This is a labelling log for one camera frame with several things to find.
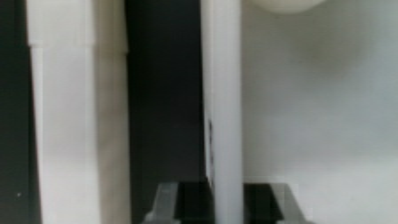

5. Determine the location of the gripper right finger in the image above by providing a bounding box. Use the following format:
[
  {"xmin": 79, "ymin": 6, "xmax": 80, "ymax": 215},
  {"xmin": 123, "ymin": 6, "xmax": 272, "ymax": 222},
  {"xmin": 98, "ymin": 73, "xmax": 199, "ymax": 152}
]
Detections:
[{"xmin": 244, "ymin": 183, "xmax": 313, "ymax": 224}]

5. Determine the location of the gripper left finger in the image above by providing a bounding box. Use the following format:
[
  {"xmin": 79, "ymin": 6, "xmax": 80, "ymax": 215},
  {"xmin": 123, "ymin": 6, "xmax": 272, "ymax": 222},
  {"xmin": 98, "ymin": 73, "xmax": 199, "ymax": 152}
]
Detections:
[{"xmin": 141, "ymin": 182, "xmax": 214, "ymax": 224}]

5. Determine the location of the white square table top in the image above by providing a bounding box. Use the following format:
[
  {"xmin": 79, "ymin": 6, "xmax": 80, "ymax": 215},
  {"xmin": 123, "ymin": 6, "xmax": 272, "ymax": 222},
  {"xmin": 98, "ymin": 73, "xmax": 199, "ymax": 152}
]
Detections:
[{"xmin": 201, "ymin": 0, "xmax": 398, "ymax": 224}]

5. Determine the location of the white front barrier wall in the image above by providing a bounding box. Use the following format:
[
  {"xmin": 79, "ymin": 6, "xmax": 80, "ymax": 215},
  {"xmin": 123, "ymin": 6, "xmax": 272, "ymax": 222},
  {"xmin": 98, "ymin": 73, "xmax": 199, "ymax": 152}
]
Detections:
[{"xmin": 27, "ymin": 0, "xmax": 132, "ymax": 224}]

